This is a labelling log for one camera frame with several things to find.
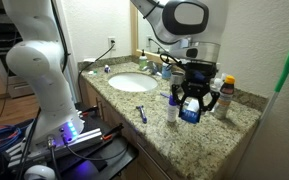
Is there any clear sanitizer bottle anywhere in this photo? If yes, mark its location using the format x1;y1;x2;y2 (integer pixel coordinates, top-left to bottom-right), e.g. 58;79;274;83
212;73;229;118

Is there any black power cable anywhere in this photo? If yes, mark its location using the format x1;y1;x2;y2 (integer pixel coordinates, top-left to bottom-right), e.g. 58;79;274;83
77;41;116;104

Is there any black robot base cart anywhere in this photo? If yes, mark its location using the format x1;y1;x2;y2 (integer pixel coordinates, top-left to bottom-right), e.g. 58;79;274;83
5;102;138;180

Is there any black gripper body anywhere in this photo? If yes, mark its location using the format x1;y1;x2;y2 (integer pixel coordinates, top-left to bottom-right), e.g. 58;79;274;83
181;62;218;100

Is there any chrome sink faucet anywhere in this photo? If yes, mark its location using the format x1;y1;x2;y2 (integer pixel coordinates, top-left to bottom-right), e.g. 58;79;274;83
142;61;161;76

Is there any white bottle with blue cap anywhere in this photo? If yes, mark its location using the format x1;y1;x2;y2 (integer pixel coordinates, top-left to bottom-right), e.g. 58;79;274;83
167;95;177;122

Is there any small green white item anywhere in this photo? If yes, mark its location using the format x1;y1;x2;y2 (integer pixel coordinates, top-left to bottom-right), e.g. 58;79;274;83
88;70;97;75

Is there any wooden vanity cabinet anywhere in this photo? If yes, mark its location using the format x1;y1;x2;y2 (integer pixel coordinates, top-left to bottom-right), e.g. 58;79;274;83
79;78;181;180

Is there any small blue white container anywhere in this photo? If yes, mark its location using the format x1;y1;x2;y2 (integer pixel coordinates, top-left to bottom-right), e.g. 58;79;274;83
104;65;111;73

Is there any white oval sink basin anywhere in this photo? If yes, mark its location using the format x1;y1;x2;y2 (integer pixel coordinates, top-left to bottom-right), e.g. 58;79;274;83
108;72;158;92

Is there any wood framed wall mirror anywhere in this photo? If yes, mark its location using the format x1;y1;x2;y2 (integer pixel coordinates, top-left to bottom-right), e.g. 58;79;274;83
130;3;169;63

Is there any brown orange cap spray bottle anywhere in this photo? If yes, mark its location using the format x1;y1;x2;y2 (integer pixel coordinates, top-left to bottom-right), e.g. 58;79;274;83
214;75;235;119

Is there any blue dental floss box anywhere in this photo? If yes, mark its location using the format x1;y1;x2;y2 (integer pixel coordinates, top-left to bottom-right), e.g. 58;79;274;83
180;109;200;124

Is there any grey metal tumbler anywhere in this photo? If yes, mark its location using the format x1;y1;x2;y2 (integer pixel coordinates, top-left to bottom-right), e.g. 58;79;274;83
169;71;185;91

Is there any green soap pump bottle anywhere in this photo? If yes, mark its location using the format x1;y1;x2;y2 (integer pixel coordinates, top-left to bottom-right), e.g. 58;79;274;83
139;49;147;70

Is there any blue disposable razor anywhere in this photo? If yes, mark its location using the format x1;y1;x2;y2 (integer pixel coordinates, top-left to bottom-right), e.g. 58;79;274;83
136;105;147;124

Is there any white wall power outlet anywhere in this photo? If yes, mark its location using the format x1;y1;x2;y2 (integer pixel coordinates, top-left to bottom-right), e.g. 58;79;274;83
108;36;116;50

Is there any blue soap pump bottle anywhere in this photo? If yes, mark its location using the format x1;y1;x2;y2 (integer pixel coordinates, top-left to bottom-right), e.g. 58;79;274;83
162;63;171;79

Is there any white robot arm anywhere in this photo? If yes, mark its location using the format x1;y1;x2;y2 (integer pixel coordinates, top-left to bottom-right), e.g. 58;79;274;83
2;0;228;150

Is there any green and white mop handle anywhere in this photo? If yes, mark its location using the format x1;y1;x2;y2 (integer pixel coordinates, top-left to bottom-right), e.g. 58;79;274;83
233;52;289;180

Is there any blue toothbrush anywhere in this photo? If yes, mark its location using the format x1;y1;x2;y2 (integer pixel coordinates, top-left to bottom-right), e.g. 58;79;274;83
160;92;170;98

